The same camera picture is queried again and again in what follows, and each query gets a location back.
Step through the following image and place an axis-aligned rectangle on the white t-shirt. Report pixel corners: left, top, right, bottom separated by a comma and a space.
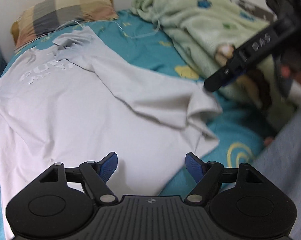
0, 26, 224, 240

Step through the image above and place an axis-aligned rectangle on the person's right hand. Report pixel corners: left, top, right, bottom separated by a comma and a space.
280, 65, 301, 85

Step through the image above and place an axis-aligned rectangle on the green cartoon fleece blanket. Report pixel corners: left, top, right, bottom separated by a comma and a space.
131, 0, 301, 130

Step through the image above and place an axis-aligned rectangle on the grey trouser leg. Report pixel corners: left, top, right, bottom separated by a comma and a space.
253, 109, 301, 239

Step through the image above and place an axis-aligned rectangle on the checkered beige grey pillow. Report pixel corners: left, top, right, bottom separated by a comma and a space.
10, 0, 118, 50

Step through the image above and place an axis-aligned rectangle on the white charging cable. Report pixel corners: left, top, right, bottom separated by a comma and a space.
37, 7, 162, 42

